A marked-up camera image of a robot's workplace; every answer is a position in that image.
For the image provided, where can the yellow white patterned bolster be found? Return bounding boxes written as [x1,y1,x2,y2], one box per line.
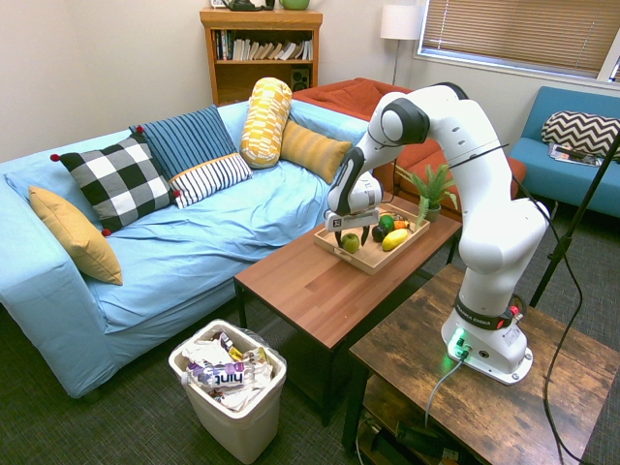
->
[238,77,294,170]

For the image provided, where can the orange armchair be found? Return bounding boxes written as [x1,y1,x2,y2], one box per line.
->
[292,77,528,212]

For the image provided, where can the green fern plant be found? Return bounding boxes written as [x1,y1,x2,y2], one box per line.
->
[403,163,459,233]

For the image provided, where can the rustic brown robot table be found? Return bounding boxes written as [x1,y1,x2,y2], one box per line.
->
[341,263,620,465]

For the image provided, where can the teal blue couch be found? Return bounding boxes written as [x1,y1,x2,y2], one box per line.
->
[508,85,620,219]

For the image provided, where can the plastic bottle purple label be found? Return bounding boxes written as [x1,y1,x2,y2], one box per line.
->
[180,360,275,394]

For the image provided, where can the black white chevron pillow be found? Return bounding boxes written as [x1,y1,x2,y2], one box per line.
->
[541,109,620,160]

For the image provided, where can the black box under table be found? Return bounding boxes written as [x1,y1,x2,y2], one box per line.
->
[394,419,461,459]

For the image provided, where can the brown window blinds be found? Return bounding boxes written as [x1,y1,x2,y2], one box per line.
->
[418,0,620,81]

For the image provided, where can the stack of magazines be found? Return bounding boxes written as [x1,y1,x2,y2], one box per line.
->
[546,142,605,169]

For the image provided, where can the black camera stand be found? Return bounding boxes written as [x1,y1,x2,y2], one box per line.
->
[529,142,620,309]

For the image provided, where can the blue striped pillow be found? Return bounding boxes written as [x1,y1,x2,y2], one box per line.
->
[128,104,238,181]

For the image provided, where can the crumpled white paper trash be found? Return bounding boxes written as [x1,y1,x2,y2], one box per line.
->
[181,338,233,369]

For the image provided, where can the yellow oblong fruit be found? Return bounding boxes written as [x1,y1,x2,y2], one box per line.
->
[382,229,410,252]

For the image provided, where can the grey base cable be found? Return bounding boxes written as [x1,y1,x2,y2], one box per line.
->
[423,356,469,430]

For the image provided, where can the wooden tray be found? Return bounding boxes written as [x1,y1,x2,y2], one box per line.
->
[313,202,431,276]

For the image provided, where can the black white checkered pillow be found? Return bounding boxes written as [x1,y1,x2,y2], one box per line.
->
[49,126,181,237]

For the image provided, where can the white navy striped pillow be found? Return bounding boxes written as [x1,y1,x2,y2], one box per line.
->
[168,152,254,210]

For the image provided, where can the light blue sofa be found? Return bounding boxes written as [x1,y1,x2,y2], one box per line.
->
[0,99,377,399]

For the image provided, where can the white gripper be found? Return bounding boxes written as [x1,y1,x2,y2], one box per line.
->
[323,205,383,252]

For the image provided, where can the wooden bookshelf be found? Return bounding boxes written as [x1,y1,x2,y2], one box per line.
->
[199,7,325,107]

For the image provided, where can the beige trash bin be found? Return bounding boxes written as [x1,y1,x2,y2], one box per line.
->
[168,318,288,465]

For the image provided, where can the reddish wooden coffee table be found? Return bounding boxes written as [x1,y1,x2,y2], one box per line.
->
[233,191,463,427]

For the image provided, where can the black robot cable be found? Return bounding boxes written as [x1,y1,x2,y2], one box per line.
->
[394,81,586,465]

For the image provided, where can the row of books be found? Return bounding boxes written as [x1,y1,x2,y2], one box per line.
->
[214,29,315,62]

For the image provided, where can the white shade floor lamp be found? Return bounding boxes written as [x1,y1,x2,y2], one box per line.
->
[380,4,424,88]

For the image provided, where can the plain mustard pillow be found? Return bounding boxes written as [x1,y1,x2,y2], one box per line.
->
[27,185,124,287]

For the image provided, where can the striped mustard pillow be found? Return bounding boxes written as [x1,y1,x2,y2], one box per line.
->
[279,119,354,185]

